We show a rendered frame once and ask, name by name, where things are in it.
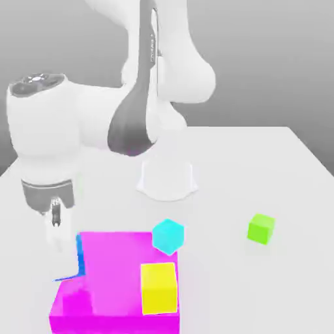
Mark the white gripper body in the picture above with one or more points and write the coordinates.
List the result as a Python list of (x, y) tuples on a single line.
[(64, 250)]

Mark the small blue cube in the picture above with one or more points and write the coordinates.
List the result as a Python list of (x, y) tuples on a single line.
[(81, 257)]

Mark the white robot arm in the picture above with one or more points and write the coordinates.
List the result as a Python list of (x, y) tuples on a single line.
[(44, 125)]

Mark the small yellow cube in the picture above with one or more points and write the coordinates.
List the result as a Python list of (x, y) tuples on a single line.
[(159, 289)]

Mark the small cyan cube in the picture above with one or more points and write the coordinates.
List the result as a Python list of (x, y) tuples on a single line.
[(168, 236)]

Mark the small green cube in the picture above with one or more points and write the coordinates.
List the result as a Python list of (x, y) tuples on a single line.
[(261, 229)]

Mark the large magenta box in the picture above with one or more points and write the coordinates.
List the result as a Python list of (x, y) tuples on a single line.
[(114, 263)]

